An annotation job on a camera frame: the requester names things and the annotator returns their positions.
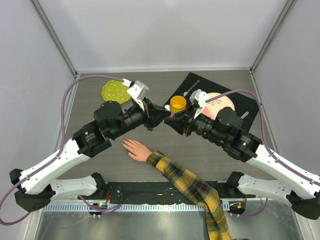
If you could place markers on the green dotted plate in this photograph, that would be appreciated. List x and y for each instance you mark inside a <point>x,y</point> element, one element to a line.
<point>116,91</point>

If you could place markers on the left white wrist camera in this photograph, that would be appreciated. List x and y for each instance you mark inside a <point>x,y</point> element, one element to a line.
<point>137,91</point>

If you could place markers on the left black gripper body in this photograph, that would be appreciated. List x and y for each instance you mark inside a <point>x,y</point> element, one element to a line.
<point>149,121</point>

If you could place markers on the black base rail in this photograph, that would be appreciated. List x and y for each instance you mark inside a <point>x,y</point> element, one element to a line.
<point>139,193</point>

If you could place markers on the yellow plaid sleeve forearm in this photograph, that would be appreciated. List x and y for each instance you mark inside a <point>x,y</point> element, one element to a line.
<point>197,191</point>

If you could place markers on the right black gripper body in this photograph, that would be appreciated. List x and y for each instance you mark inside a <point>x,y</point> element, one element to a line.
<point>188,122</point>

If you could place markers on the white slotted cable duct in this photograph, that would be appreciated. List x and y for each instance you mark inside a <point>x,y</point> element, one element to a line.
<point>82,207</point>

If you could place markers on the pink white plate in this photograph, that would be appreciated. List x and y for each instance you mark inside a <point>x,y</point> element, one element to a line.
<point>213,107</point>

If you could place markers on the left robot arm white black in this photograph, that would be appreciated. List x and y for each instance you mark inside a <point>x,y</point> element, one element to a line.
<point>39,185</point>

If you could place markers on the purple nail polish bottle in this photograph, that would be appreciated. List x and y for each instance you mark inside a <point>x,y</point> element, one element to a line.
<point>172,115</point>

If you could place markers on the mannequin hand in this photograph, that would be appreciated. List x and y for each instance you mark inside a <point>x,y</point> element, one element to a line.
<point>136,150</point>

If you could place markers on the black placemat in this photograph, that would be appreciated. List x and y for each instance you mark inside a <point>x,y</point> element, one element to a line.
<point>241,102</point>

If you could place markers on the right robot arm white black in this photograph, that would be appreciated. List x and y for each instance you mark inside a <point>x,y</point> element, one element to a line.
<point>292,185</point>

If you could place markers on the yellow cup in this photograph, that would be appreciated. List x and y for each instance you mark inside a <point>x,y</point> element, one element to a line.
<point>177,104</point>

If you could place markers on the silver dark-handled knife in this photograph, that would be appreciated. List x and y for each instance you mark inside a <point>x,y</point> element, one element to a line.
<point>187,92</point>

